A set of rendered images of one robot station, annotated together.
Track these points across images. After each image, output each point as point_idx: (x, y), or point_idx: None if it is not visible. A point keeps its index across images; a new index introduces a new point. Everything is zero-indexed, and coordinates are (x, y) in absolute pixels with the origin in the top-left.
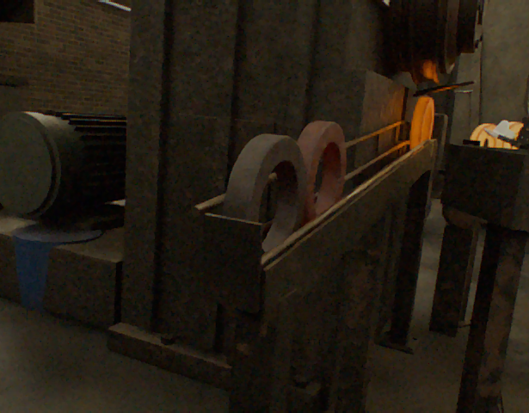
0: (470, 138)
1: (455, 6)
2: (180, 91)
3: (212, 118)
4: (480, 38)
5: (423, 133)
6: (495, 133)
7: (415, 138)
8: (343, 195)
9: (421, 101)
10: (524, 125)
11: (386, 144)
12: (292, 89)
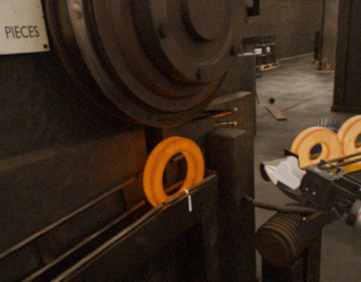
0: (291, 149)
1: (122, 38)
2: None
3: None
4: (231, 51)
5: (190, 174)
6: (274, 178)
7: (151, 200)
8: None
9: (156, 151)
10: (306, 173)
11: (101, 219)
12: None
